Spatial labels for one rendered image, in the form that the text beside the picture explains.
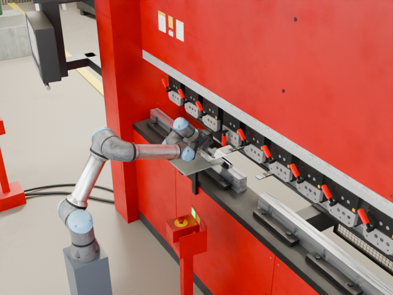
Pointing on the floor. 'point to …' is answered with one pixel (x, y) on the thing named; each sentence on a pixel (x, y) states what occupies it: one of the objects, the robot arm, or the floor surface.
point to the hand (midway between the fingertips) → (210, 155)
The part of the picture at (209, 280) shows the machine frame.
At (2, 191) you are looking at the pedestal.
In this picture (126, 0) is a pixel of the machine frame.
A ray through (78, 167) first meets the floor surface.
